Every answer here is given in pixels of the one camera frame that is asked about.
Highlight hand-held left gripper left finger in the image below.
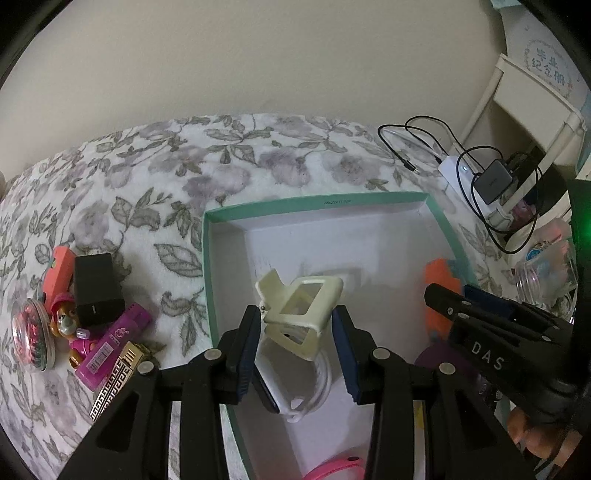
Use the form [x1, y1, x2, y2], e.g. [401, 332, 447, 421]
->
[58, 305, 266, 480]

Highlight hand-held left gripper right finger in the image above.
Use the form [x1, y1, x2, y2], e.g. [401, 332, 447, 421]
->
[330, 305, 532, 480]

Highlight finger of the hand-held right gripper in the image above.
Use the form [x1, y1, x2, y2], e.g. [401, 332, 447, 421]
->
[424, 282, 522, 340]
[464, 285, 575, 335]

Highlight orange and blue toy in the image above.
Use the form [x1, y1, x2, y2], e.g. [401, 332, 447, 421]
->
[422, 258, 465, 335]

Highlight purple and yellow toy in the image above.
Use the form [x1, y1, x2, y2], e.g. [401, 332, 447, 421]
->
[412, 345, 481, 432]

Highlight cream plastic clip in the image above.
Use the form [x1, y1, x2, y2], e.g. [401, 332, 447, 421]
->
[255, 268, 345, 363]

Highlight teal cardboard box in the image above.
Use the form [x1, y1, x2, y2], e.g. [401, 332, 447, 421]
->
[202, 191, 481, 480]

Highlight pink toy glasses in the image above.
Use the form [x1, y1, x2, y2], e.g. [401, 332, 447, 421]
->
[302, 455, 370, 480]

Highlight black power adapter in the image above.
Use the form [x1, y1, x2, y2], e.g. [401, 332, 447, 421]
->
[74, 253, 124, 328]

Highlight salmon and blue block toy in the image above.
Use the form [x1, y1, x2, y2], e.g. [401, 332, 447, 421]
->
[44, 246, 77, 305]

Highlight person's right hand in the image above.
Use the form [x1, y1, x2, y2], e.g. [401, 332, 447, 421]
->
[507, 407, 563, 461]

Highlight clear plastic jar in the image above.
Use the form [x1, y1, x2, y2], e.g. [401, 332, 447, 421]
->
[515, 251, 580, 315]

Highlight gold patterned lighter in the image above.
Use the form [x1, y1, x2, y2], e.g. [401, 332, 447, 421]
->
[89, 342, 155, 424]

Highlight purple lighter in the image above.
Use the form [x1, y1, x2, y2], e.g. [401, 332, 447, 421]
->
[75, 304, 151, 388]

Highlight pink dog figure toy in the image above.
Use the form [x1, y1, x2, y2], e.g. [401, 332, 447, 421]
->
[48, 293, 100, 370]

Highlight floral fleece blanket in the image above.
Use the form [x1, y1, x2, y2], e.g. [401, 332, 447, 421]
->
[0, 113, 522, 480]

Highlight round clear red bead case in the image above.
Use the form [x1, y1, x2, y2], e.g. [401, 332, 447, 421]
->
[10, 298, 57, 370]

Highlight white shelf unit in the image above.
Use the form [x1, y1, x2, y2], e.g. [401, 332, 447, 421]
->
[462, 53, 585, 241]

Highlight black looped cable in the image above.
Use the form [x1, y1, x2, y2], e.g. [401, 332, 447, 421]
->
[471, 145, 543, 254]

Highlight black wall charger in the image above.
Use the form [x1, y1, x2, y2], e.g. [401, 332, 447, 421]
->
[473, 159, 520, 206]

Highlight black cable with plug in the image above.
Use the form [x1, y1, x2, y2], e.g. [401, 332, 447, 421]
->
[378, 114, 462, 174]

